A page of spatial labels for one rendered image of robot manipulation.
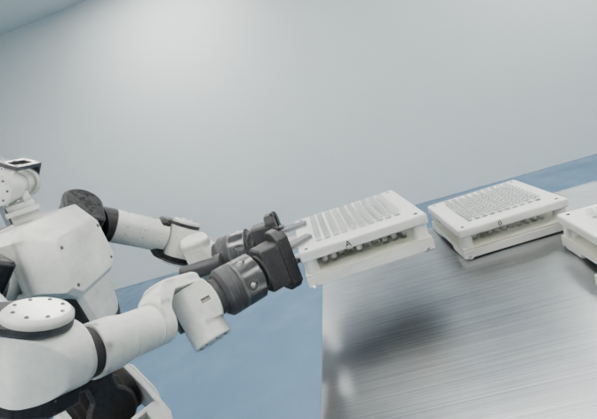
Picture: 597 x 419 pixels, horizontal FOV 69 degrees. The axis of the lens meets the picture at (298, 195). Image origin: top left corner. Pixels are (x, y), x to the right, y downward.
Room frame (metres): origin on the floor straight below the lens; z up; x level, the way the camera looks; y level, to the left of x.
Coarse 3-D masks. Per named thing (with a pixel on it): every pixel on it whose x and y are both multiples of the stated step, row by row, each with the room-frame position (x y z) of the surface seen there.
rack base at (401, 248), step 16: (400, 240) 0.78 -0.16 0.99; (416, 240) 0.76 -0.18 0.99; (432, 240) 0.75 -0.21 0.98; (352, 256) 0.78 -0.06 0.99; (368, 256) 0.76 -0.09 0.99; (384, 256) 0.75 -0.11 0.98; (400, 256) 0.75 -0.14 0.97; (320, 272) 0.76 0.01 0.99; (336, 272) 0.76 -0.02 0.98; (352, 272) 0.76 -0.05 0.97
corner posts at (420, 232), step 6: (414, 228) 0.76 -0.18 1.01; (420, 228) 0.75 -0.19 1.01; (426, 228) 0.76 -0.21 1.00; (414, 234) 0.76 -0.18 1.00; (420, 234) 0.76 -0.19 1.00; (426, 234) 0.76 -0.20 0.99; (306, 264) 0.76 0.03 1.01; (312, 264) 0.76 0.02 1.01; (318, 264) 0.77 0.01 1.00; (306, 270) 0.76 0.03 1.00; (312, 270) 0.76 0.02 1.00; (318, 270) 0.76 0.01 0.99
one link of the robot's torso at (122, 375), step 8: (120, 368) 0.91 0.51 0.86; (120, 376) 0.89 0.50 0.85; (128, 376) 0.90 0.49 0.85; (128, 384) 0.88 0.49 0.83; (136, 384) 0.89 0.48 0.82; (136, 392) 0.89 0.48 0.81; (80, 400) 0.83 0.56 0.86; (88, 400) 0.83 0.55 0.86; (72, 408) 0.83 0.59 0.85; (80, 408) 0.82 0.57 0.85; (72, 416) 0.82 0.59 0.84; (80, 416) 0.81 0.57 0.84
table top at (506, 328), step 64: (576, 192) 1.08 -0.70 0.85; (448, 256) 0.96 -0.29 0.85; (512, 256) 0.86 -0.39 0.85; (576, 256) 0.77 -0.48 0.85; (384, 320) 0.77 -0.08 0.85; (448, 320) 0.70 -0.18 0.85; (512, 320) 0.64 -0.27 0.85; (576, 320) 0.59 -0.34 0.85; (384, 384) 0.59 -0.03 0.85; (448, 384) 0.55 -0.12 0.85; (512, 384) 0.51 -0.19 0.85; (576, 384) 0.48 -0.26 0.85
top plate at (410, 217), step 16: (400, 208) 0.83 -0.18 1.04; (416, 208) 0.80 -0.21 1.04; (336, 224) 0.87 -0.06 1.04; (384, 224) 0.77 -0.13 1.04; (400, 224) 0.75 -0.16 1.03; (416, 224) 0.75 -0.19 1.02; (336, 240) 0.77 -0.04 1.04; (352, 240) 0.75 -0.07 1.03; (368, 240) 0.75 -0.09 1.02; (304, 256) 0.76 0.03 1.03; (320, 256) 0.76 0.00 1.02
